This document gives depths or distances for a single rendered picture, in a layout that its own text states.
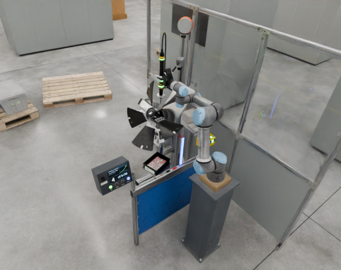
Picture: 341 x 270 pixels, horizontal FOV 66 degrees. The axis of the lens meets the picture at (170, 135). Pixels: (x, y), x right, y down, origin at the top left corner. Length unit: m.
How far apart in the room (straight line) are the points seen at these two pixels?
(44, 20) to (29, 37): 0.57
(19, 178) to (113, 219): 1.44
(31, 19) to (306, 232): 6.95
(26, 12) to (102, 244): 5.79
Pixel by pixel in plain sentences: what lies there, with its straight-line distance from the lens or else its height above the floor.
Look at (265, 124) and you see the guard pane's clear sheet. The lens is 2.61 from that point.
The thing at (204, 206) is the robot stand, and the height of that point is 0.81.
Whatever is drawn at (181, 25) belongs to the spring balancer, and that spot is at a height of 1.88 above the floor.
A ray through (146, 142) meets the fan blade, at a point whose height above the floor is 0.98.
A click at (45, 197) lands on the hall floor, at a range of 3.62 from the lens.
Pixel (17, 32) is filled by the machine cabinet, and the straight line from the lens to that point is 7.53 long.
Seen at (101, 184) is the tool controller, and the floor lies 1.17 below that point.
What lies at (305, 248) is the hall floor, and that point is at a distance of 3.41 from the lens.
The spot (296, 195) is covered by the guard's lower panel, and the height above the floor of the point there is 0.75.
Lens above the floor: 2.63
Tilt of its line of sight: 38 degrees down
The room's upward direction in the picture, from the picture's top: 3 degrees clockwise
